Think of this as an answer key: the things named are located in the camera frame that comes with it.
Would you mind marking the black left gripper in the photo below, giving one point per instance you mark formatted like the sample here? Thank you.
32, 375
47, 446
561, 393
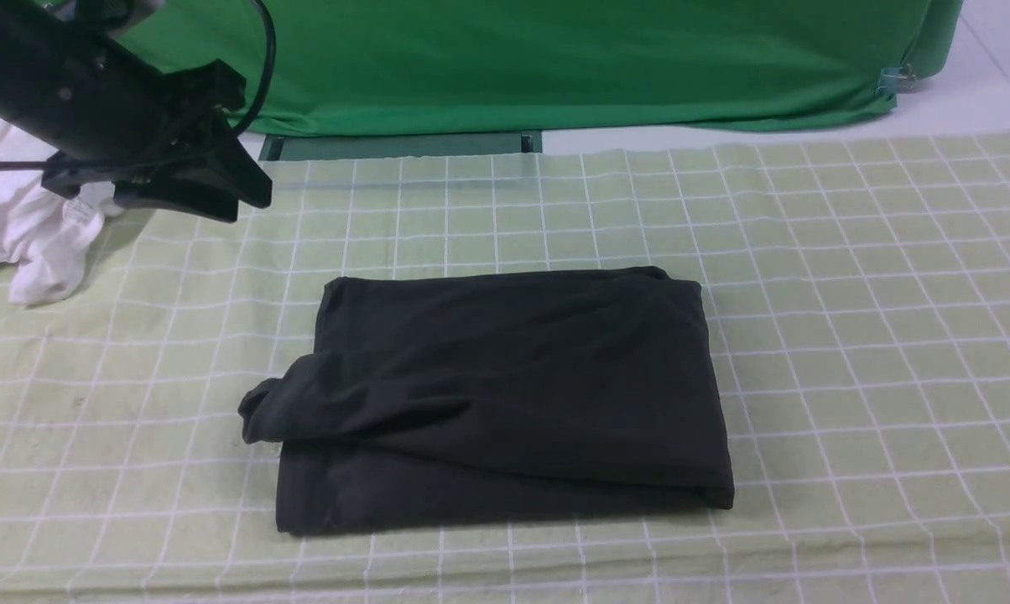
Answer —
162, 139

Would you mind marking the dark gray long-sleeve shirt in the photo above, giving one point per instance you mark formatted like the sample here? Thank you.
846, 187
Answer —
495, 399

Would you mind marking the crumpled white shirt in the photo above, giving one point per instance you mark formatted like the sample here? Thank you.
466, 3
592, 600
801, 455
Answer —
46, 237

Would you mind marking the green backdrop cloth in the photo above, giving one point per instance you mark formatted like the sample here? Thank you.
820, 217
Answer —
427, 67

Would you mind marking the dark green flat board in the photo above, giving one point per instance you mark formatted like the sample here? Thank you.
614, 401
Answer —
343, 147

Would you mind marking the green checkered table cloth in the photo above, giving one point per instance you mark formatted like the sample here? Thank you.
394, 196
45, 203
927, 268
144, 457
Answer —
858, 296

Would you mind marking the teal binder clip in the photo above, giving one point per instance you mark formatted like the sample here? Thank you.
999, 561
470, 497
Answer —
899, 79

